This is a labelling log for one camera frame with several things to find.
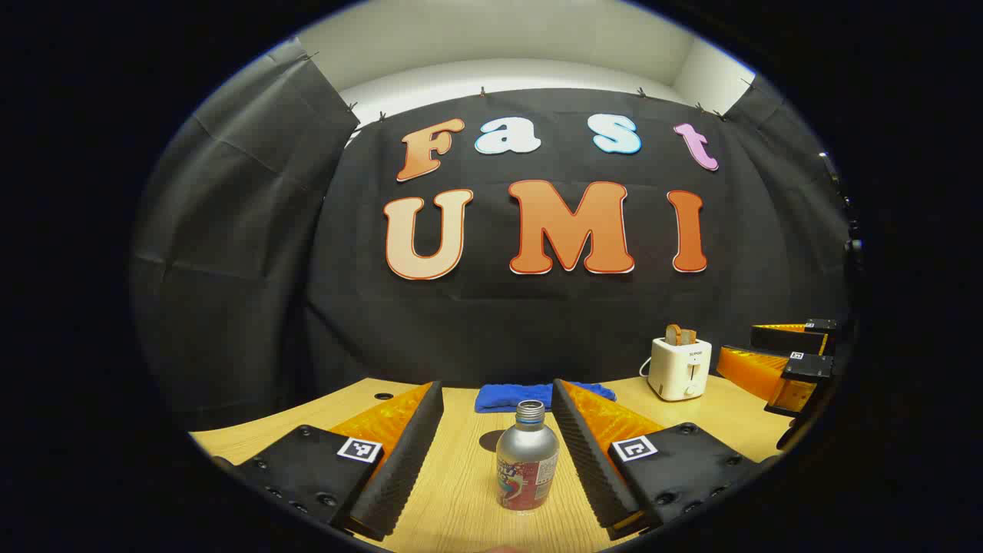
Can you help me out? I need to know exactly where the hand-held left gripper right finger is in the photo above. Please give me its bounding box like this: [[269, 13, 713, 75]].
[[551, 379, 780, 542]]

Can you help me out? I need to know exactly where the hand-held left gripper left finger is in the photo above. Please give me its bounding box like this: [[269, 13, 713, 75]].
[[211, 380, 445, 542]]

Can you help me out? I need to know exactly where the silver water bottle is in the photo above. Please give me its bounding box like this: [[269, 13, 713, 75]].
[[495, 399, 560, 514]]

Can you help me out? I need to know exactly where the blue towel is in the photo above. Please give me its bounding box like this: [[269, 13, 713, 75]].
[[475, 382, 617, 414]]

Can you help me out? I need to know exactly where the white toaster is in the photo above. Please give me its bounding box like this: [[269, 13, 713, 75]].
[[647, 336, 713, 402]]

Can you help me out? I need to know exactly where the black backdrop cloth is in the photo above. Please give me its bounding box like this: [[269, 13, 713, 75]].
[[129, 37, 853, 431]]

